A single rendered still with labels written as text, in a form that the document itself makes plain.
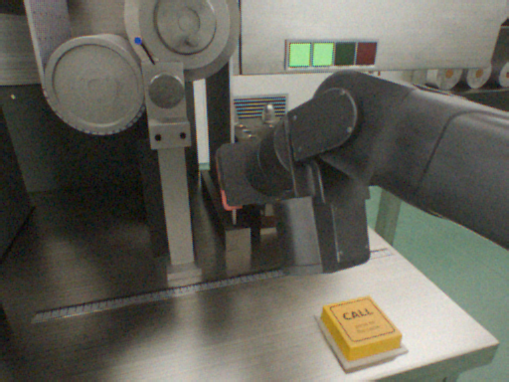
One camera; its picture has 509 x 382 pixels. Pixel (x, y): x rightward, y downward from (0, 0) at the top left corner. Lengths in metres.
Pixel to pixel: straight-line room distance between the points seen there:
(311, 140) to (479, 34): 1.01
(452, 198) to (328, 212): 0.09
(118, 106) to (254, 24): 0.44
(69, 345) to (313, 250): 0.34
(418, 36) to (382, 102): 0.87
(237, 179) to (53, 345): 0.30
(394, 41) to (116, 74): 0.73
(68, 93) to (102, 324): 0.30
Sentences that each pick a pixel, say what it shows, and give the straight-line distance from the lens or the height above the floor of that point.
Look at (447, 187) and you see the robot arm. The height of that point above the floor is 1.17.
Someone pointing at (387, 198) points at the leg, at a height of 0.65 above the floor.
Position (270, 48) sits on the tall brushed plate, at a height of 1.20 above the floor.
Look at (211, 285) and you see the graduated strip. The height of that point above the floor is 0.90.
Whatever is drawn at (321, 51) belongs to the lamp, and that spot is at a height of 1.19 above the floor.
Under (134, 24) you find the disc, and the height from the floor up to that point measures 1.25.
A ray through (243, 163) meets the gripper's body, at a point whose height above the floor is 1.11.
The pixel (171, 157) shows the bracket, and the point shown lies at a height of 1.08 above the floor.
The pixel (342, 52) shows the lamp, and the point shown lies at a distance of 0.94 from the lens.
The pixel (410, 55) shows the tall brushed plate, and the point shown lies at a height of 1.18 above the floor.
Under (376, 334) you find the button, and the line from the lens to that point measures 0.45.
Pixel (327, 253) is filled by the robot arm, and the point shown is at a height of 1.10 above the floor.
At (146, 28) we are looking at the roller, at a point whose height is 1.24.
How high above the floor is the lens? 1.24
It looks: 25 degrees down
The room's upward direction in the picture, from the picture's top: straight up
